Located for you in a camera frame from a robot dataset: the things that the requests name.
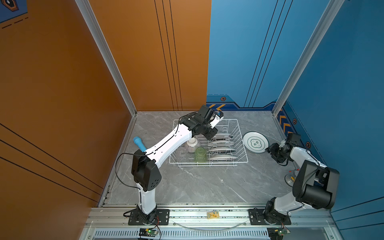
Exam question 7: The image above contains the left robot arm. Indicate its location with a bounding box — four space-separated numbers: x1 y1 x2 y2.
132 111 224 224

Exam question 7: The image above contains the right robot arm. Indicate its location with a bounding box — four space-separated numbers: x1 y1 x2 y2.
264 141 340 225

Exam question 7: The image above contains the ribbed white bowl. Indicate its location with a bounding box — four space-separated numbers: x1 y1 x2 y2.
186 137 201 153

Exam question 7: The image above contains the green glass cup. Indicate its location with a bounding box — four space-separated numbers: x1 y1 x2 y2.
194 147 207 163

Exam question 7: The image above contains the blue cylindrical tool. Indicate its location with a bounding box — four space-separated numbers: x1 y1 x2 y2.
133 137 147 153

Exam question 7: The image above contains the right circuit board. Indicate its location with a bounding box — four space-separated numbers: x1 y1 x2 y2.
267 229 291 240

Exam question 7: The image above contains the yellow sticker tag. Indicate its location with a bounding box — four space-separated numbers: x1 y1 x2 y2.
207 211 220 220

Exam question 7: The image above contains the left green circuit board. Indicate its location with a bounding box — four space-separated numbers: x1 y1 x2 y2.
138 228 161 240

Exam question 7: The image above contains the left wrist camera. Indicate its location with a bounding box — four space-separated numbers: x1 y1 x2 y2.
194 105 224 129

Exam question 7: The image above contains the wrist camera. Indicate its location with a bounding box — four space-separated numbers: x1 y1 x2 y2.
194 105 224 129
284 133 303 148

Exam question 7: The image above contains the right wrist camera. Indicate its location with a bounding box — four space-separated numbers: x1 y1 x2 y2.
284 133 303 148

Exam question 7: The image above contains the white wire dish rack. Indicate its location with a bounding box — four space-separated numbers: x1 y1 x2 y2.
168 119 248 167

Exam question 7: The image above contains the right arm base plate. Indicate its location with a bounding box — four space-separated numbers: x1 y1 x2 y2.
248 208 292 226

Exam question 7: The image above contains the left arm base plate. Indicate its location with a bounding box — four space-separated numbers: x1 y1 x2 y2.
124 207 170 226

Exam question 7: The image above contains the right aluminium corner post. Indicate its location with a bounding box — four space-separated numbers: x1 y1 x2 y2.
272 0 345 117

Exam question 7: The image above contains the aluminium corner post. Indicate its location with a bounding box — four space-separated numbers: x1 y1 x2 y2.
272 0 345 117
75 0 137 117

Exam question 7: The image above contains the left aluminium corner post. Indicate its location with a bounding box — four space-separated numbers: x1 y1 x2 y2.
75 0 137 117

